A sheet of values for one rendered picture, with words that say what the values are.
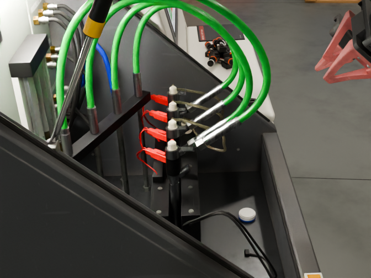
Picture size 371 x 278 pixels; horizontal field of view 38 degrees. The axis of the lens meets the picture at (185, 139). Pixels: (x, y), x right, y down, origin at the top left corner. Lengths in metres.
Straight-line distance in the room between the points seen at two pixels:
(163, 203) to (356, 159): 2.10
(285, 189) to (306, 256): 0.21
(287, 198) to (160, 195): 0.27
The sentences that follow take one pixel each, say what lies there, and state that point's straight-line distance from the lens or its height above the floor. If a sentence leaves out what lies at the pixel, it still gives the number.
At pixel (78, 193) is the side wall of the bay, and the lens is 0.66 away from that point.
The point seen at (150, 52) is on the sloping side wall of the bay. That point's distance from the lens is 1.27.
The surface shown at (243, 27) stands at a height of 1.34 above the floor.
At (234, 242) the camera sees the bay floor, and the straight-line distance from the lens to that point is 1.22.
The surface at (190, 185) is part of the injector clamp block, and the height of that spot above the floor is 0.98.
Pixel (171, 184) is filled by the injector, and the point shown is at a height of 1.03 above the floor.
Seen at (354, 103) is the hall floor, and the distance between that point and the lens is 3.67.
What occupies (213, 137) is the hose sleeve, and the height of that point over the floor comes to 1.13.
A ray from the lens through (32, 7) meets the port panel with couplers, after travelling 1.16.
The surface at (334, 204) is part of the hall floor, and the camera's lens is 2.72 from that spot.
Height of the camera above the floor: 1.65
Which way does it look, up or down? 31 degrees down
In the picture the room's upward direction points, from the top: 2 degrees counter-clockwise
